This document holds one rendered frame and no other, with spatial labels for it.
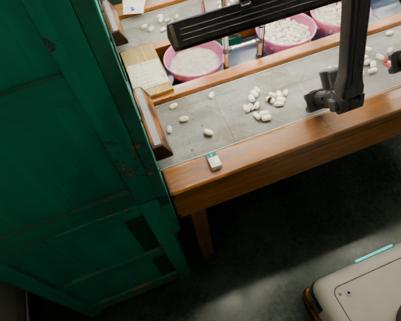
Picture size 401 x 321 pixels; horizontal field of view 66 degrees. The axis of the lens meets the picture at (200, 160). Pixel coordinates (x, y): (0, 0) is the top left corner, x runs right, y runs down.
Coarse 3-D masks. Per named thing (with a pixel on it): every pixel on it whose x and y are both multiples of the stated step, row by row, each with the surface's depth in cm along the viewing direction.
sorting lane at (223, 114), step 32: (384, 32) 135; (288, 64) 129; (320, 64) 127; (192, 96) 124; (224, 96) 122; (288, 96) 119; (192, 128) 114; (224, 128) 113; (256, 128) 112; (160, 160) 107
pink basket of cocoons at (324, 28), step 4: (336, 4) 153; (312, 12) 148; (312, 16) 143; (316, 20) 141; (316, 24) 144; (320, 24) 141; (324, 24) 139; (328, 24) 137; (320, 28) 143; (324, 28) 141; (328, 28) 140; (332, 28) 138; (336, 28) 138; (340, 28) 137; (316, 32) 149; (320, 32) 146; (324, 32) 144; (332, 32) 141; (320, 36) 148; (324, 36) 146
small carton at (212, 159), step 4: (212, 152) 102; (208, 156) 101; (212, 156) 101; (216, 156) 101; (208, 160) 100; (212, 160) 100; (216, 160) 100; (212, 164) 99; (216, 164) 99; (220, 164) 99; (212, 168) 99; (216, 168) 99
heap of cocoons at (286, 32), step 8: (272, 24) 146; (280, 24) 148; (288, 24) 144; (296, 24) 144; (272, 32) 142; (280, 32) 143; (288, 32) 141; (296, 32) 141; (304, 32) 141; (272, 40) 139; (280, 40) 139; (288, 40) 138; (296, 40) 138; (304, 40) 137; (272, 48) 137
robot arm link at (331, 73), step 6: (336, 66) 95; (324, 72) 94; (330, 72) 92; (336, 72) 92; (324, 78) 95; (330, 78) 92; (336, 78) 92; (324, 84) 96; (330, 84) 94; (330, 90) 93; (330, 102) 91; (336, 102) 90; (330, 108) 92; (336, 108) 90
